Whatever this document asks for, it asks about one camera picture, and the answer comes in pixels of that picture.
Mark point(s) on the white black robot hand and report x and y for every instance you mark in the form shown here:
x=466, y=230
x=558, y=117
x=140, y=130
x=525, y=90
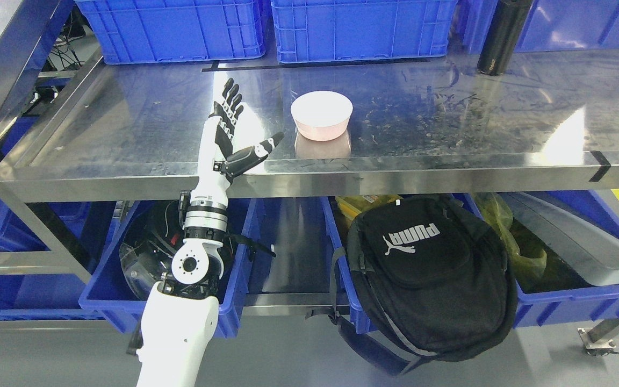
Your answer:
x=218, y=163

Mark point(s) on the pink ikea bowl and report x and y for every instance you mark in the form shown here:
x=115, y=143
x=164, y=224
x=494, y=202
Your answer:
x=321, y=115

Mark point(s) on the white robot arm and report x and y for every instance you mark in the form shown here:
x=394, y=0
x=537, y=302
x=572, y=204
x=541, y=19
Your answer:
x=176, y=330

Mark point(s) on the blue crate top middle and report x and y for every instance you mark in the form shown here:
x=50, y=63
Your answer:
x=348, y=31

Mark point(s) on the blue crate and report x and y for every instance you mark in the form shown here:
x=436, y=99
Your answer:
x=348, y=31
x=549, y=26
x=139, y=32

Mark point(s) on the stainless steel shelf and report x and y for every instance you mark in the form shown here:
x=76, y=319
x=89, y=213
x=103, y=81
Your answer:
x=132, y=131

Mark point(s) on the blue crate top left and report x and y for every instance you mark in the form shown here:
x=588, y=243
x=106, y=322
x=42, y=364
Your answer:
x=139, y=32

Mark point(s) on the blue bin with helmet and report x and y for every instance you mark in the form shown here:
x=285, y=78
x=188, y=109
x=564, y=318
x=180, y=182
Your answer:
x=108, y=292

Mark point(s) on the black puma backpack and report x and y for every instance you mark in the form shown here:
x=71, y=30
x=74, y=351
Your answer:
x=432, y=277

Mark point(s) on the blue bin lower left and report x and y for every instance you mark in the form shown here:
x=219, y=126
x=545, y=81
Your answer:
x=51, y=296

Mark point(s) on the black thermos bottle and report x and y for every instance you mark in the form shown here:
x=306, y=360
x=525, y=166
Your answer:
x=503, y=34

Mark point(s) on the blue crate top right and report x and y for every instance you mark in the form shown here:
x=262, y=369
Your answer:
x=549, y=26

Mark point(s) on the grey plastic lid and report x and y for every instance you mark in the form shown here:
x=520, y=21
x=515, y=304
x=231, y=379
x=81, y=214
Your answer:
x=590, y=251

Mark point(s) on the blue bin under backpack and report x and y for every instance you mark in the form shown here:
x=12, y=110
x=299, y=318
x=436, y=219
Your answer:
x=534, y=308

